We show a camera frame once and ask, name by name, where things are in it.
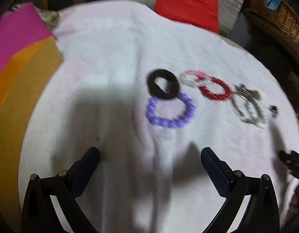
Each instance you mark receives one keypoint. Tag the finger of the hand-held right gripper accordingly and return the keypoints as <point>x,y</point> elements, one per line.
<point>291,160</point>

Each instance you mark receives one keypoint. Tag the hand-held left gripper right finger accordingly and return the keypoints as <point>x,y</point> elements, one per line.
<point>212,167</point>

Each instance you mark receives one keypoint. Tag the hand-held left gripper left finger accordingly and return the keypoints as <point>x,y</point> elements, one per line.
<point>87,166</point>

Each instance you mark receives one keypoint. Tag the metal hair clip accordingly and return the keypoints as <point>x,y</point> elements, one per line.
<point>247,92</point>

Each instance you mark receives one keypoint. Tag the white cloth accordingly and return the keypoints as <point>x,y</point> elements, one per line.
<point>103,65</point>

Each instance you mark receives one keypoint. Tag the wooden shelf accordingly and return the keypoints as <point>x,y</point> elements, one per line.
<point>273,32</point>

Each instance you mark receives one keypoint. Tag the wicker basket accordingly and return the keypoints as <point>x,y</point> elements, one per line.
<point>283,21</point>

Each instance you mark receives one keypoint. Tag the pink paper sheet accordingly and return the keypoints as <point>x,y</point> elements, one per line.
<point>16,34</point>

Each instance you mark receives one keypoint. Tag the crumpled foil piece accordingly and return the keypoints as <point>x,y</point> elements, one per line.
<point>48,17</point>

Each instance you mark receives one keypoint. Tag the silver foil sheet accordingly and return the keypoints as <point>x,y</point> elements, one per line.
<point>233,2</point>

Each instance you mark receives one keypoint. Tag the red cushion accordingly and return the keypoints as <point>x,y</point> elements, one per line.
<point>188,2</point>

